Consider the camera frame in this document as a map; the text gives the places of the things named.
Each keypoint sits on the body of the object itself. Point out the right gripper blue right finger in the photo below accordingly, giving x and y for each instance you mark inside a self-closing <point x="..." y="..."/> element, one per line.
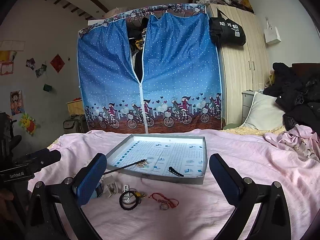
<point x="272" y="220"/>

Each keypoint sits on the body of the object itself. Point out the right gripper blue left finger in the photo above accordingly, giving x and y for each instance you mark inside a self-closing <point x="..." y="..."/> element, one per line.
<point x="72" y="193"/>

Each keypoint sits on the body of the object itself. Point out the blue kids smartwatch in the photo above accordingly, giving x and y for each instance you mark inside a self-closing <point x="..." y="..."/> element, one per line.
<point x="98" y="191"/>

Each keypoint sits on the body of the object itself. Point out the beige claw hair clip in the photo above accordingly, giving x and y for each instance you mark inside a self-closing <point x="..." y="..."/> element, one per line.
<point x="110" y="186"/>

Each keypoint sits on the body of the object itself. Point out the gold jewelry cluster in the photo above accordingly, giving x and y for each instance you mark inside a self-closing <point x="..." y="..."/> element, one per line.
<point x="143" y="164"/>

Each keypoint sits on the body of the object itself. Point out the dark backpack on floor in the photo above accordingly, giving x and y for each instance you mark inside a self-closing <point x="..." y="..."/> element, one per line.
<point x="75" y="124"/>

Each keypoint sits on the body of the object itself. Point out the pink bed sheet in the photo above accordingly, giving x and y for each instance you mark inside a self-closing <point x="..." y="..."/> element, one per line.
<point x="184" y="211"/>

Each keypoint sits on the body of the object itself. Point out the white small hair clip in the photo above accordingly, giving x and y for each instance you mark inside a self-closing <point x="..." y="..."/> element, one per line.
<point x="126" y="197"/>

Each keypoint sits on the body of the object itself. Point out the yellow wooden box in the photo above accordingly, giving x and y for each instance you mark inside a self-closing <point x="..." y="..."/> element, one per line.
<point x="76" y="107"/>

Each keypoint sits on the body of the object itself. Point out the pink crumpled blanket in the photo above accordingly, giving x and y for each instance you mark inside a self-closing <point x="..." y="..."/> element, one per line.
<point x="301" y="139"/>

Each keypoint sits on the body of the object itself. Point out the white pillow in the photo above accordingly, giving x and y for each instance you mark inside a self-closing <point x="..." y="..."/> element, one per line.
<point x="264" y="113"/>

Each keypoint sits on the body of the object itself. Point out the grey shallow cardboard tray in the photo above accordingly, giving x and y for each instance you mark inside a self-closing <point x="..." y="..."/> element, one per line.
<point x="185" y="153"/>

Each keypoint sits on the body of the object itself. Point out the black hair clip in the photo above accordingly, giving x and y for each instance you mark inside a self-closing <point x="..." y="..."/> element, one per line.
<point x="176" y="173"/>

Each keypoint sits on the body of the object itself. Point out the black jacket pile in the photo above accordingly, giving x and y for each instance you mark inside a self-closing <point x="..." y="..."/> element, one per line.
<point x="298" y="98"/>

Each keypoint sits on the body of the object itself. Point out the grey bedside drawer cabinet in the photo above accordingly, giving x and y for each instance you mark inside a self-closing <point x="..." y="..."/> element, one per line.
<point x="247" y="98"/>

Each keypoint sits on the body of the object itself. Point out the wooden headboard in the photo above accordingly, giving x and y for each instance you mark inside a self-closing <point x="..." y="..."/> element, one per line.
<point x="305" y="70"/>

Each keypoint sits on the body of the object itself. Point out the light wooden wardrobe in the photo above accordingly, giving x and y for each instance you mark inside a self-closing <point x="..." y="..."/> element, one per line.
<point x="244" y="67"/>

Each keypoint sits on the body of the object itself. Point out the blue fabric wardrobe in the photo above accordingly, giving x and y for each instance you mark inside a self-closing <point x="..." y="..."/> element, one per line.
<point x="150" y="70"/>

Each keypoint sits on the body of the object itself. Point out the white paper gift bag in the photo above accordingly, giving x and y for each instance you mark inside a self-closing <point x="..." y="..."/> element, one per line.
<point x="271" y="34"/>

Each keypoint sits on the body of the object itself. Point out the black duffel bag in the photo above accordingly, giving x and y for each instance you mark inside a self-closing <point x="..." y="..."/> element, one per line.
<point x="225" y="31"/>

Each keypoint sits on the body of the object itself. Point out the clutter atop wooden wardrobe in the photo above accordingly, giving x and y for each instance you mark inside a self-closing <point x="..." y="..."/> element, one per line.
<point x="231" y="3"/>

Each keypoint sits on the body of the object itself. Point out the winnie pooh wall sticker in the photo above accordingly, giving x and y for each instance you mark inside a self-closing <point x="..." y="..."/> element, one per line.
<point x="28" y="123"/>

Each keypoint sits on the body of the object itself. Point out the cartoon boy wall poster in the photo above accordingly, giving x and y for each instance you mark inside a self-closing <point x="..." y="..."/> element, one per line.
<point x="16" y="102"/>

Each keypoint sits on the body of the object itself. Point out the green wall hook ornament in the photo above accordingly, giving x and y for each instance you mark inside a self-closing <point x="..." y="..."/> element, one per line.
<point x="47" y="88"/>

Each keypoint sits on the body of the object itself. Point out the red diamond wall paper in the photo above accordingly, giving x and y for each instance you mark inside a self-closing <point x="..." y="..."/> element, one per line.
<point x="57" y="63"/>

